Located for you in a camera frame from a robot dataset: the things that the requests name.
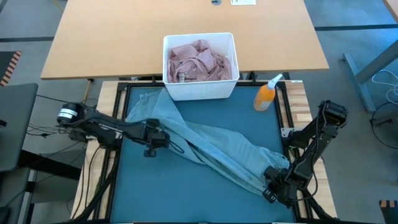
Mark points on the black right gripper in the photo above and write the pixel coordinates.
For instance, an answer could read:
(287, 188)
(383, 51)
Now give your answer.
(286, 189)

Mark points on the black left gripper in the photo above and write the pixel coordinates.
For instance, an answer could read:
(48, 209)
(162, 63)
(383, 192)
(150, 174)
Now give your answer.
(157, 138)

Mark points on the light blue denim jeans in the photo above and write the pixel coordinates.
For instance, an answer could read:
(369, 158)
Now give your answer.
(217, 146)

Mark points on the pink garment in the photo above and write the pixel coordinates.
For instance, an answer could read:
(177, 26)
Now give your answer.
(199, 62)

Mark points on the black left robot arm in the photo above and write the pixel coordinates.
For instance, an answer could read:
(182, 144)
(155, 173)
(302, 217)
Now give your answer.
(102, 124)

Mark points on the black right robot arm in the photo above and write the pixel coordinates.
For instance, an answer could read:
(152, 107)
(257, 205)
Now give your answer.
(314, 140)

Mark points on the white perforated laundry bin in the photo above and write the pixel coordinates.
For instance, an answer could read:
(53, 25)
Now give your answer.
(202, 90)

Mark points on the black support strut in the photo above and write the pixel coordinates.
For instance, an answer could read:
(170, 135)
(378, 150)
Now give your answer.
(314, 205)
(102, 189)

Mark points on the orange spray bottle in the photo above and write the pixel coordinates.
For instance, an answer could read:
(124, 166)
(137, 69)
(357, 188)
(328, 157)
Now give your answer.
(264, 98)

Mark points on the hazard striped black object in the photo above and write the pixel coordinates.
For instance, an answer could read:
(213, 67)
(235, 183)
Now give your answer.
(388, 214)

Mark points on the tan wooden desk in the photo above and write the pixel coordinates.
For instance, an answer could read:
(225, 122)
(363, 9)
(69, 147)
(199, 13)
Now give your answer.
(109, 37)

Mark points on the grey desk grommet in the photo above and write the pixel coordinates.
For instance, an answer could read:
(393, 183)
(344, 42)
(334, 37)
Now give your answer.
(216, 2)

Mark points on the grey desk leg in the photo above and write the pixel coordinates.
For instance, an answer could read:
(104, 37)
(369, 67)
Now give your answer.
(373, 65)

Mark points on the white paper label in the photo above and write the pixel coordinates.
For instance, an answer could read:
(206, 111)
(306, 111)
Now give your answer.
(242, 2)

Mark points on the hazard striped floor mat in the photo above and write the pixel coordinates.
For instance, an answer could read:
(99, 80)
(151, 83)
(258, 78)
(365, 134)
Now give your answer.
(6, 62)

